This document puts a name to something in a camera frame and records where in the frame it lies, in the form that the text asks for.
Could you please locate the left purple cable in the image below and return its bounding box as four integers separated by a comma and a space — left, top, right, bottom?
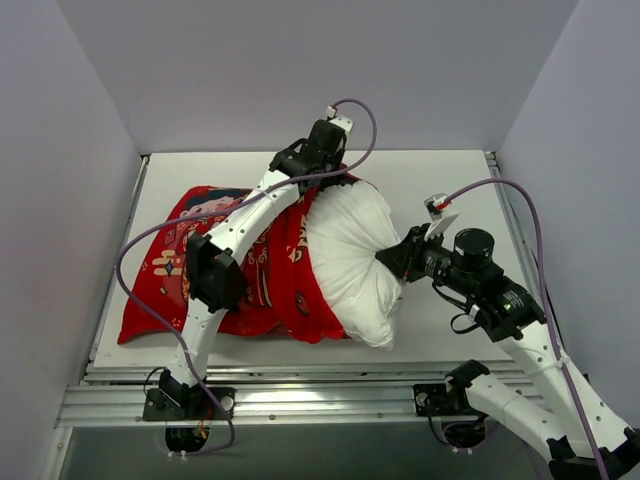
115, 97, 377, 456

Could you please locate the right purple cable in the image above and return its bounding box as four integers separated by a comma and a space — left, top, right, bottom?
434, 178, 609, 480

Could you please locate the red printed pillowcase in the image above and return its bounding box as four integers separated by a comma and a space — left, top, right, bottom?
117, 186, 347, 345

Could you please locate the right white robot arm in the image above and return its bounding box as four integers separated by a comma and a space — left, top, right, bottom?
375, 226, 639, 479

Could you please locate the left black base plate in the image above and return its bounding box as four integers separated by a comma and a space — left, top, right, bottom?
142, 387, 236, 422

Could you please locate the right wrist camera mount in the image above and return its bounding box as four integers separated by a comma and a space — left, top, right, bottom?
424, 193, 458, 240

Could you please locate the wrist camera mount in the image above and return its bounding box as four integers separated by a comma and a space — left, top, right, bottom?
424, 193, 458, 240
326, 105, 354, 137

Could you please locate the aluminium front rail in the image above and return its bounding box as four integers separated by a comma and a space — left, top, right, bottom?
55, 362, 457, 428

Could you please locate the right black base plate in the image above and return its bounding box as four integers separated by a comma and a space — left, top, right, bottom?
412, 382, 479, 417

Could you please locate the right side aluminium rail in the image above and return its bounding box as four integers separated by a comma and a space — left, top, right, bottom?
494, 183, 544, 308

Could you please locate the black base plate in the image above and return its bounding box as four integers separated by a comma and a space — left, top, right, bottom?
412, 382, 479, 417
142, 387, 236, 422

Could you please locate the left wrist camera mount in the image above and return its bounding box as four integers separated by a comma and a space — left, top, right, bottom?
326, 105, 354, 137

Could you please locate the purple cable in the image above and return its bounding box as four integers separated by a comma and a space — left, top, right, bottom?
115, 97, 377, 456
434, 178, 609, 480

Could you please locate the white pillow insert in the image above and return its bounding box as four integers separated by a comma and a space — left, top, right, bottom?
306, 180, 404, 350

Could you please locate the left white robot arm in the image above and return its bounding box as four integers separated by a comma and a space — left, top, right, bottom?
159, 114, 353, 419

